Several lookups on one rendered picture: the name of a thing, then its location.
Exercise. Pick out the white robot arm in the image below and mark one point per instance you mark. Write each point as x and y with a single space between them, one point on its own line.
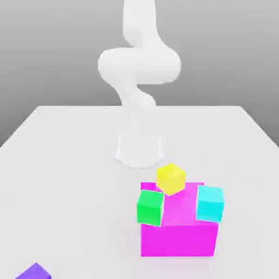
139 65

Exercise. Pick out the small yellow cube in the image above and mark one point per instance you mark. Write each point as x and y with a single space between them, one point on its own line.
171 178

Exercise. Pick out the small green cube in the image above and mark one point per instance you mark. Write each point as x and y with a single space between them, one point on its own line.
150 208

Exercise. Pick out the small cyan cube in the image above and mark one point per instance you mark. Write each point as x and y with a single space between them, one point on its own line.
209 204

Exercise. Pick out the small purple cube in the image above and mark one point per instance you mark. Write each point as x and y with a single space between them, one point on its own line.
34 272

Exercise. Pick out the large magenta box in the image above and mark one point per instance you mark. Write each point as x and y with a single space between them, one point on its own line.
178 239

